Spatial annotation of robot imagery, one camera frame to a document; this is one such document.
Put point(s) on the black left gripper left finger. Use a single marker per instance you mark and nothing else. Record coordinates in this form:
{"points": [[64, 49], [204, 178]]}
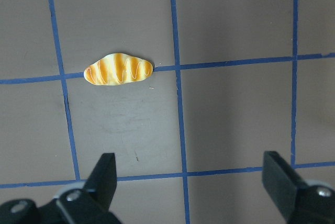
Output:
{"points": [[90, 203]]}

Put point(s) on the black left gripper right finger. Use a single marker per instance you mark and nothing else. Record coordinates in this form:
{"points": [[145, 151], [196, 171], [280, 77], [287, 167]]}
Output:
{"points": [[298, 200]]}

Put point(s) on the yellow toy bread roll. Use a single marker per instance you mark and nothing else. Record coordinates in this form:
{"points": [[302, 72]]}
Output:
{"points": [[118, 69]]}

